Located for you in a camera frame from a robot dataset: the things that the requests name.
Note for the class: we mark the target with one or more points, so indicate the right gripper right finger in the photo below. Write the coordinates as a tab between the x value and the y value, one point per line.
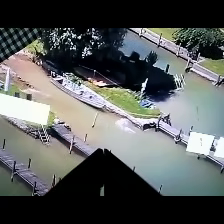
123	181

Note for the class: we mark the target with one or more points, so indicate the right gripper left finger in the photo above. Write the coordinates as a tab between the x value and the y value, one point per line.
83	181

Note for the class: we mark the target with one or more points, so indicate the checked shirt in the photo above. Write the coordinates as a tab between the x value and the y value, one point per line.
13	40

